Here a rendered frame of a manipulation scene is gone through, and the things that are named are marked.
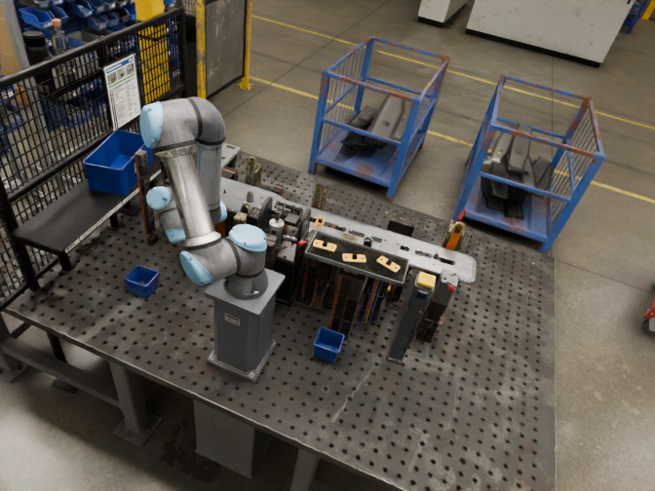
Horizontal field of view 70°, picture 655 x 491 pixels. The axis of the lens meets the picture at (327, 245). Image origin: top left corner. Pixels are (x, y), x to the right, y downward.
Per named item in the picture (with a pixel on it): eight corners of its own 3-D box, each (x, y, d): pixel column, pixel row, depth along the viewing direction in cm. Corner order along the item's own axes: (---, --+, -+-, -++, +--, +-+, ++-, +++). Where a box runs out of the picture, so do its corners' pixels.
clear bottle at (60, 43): (79, 71, 191) (69, 19, 178) (68, 77, 186) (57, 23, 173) (65, 67, 192) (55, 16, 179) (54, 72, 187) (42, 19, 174)
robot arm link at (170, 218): (204, 232, 160) (192, 202, 160) (173, 242, 154) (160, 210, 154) (197, 236, 167) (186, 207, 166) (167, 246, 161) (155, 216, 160)
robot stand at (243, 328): (253, 383, 178) (258, 315, 152) (206, 362, 182) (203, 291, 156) (277, 344, 193) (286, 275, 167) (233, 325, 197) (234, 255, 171)
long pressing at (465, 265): (477, 255, 210) (478, 252, 209) (474, 288, 193) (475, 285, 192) (197, 169, 228) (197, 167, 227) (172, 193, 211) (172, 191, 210)
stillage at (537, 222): (465, 163, 483) (501, 72, 421) (543, 187, 469) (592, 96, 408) (448, 227, 394) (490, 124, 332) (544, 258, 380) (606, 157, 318)
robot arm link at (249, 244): (272, 267, 155) (275, 236, 146) (236, 282, 148) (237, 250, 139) (252, 246, 161) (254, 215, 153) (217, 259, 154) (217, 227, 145)
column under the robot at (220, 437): (250, 479, 219) (258, 404, 176) (194, 451, 224) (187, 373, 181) (279, 424, 241) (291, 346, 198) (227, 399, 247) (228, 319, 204)
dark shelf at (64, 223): (188, 149, 239) (188, 144, 237) (62, 257, 171) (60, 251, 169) (149, 137, 242) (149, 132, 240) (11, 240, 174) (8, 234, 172)
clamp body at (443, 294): (436, 327, 213) (462, 271, 189) (433, 346, 204) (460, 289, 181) (415, 321, 214) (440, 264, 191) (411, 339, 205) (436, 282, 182)
